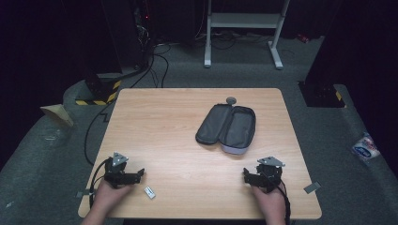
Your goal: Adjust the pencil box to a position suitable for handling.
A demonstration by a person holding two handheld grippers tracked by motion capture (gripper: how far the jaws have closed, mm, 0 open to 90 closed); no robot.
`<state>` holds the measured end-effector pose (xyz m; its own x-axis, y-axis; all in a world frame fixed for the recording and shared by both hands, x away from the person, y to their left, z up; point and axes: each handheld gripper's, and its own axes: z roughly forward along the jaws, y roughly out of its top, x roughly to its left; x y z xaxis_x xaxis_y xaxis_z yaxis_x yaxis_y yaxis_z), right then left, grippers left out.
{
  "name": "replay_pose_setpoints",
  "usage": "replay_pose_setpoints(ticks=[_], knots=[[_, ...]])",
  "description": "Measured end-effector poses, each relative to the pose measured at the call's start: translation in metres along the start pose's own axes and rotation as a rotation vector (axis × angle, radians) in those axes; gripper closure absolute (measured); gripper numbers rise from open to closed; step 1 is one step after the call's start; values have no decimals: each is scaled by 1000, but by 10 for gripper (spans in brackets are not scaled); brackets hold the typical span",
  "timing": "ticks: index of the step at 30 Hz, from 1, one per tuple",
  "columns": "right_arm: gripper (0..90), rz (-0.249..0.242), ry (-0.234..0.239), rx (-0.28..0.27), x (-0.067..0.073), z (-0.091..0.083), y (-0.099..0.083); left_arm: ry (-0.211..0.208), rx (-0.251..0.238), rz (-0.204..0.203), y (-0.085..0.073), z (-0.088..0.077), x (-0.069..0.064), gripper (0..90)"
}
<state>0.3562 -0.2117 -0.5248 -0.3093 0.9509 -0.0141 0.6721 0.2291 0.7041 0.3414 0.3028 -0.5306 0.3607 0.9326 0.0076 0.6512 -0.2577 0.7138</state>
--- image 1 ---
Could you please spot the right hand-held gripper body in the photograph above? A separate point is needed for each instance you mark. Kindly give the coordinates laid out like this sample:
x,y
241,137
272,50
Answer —
x,y
269,173

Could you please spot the small red object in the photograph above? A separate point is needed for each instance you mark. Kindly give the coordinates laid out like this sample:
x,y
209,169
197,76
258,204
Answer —
x,y
303,38

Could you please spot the person's right hand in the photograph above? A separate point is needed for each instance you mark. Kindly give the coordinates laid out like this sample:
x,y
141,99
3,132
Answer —
x,y
271,201

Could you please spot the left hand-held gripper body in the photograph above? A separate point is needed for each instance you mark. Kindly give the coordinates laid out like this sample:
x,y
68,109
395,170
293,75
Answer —
x,y
117,170

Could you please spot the grey tape strip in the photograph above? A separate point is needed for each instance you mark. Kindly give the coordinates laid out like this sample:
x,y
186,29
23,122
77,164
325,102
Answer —
x,y
83,193
312,187

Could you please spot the white metal stand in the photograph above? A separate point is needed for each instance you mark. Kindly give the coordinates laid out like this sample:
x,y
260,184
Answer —
x,y
244,20

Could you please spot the white blue plastic packet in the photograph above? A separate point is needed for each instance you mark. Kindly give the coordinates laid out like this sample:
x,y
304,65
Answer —
x,y
365,147

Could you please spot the beige cardboard piece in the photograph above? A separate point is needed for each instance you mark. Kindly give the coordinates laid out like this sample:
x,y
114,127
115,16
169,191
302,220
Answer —
x,y
58,113

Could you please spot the grey round disc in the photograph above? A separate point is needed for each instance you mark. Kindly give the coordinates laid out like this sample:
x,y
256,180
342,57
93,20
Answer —
x,y
231,100

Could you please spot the black yellow striped stand base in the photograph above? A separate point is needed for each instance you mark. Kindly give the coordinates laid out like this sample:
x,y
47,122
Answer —
x,y
103,92

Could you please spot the white eraser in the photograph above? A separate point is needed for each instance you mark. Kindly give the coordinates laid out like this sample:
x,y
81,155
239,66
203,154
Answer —
x,y
150,192

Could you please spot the grey pencil case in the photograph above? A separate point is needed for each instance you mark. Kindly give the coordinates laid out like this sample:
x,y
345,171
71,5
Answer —
x,y
227,128

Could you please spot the dark equipment rack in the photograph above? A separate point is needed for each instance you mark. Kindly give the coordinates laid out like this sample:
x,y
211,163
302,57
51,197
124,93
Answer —
x,y
131,31

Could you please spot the person's left hand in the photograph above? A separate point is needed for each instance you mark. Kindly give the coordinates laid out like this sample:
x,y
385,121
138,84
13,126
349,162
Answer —
x,y
108,195

